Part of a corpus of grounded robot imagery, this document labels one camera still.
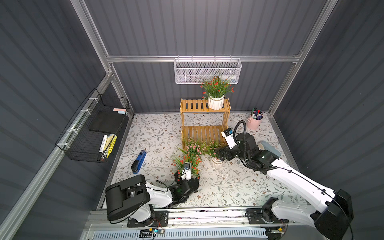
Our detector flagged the yellow marker in basket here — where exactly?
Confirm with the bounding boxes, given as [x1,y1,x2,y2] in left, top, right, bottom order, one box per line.
[104,134,118,159]

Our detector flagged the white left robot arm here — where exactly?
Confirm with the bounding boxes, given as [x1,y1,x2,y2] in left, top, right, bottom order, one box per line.
[106,175,200,223]

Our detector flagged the wooden two-tier rack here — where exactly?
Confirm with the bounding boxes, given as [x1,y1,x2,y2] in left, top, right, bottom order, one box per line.
[180,98,231,148]

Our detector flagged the white tube in basket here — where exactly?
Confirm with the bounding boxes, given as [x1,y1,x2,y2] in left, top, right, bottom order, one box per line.
[99,135,108,154]

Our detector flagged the markers in pink cup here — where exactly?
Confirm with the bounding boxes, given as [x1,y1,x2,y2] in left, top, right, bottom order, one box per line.
[250,108,264,120]

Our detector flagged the pink flower pot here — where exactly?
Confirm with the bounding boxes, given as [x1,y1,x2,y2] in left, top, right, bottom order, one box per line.
[204,142,223,169]
[180,138,206,158]

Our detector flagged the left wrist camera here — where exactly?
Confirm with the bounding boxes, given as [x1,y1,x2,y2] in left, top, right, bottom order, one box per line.
[180,163,191,181]

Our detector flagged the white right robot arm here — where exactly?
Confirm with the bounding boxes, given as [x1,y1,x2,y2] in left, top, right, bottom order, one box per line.
[215,129,354,240]

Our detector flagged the pink pen cup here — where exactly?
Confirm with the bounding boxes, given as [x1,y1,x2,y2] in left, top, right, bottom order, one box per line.
[246,117,262,131]

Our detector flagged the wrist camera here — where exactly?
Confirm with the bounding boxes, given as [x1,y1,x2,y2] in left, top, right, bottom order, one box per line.
[180,163,191,181]
[222,128,237,149]

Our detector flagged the white wire wall basket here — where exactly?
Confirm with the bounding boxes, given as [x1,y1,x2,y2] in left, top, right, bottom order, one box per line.
[174,57,242,85]

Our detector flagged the metal base rail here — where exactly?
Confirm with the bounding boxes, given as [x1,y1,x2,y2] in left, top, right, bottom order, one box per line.
[80,207,324,240]

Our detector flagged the black wire wall basket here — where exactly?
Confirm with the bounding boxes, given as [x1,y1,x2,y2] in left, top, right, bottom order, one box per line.
[56,89,130,164]

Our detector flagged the light blue stapler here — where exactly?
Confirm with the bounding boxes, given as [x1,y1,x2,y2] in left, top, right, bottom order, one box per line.
[258,141,282,159]

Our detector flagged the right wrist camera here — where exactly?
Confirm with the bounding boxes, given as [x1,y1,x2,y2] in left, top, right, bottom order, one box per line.
[222,128,237,149]

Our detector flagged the red flower pot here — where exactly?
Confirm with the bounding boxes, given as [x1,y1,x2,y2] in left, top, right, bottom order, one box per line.
[201,74,235,110]
[172,154,202,181]

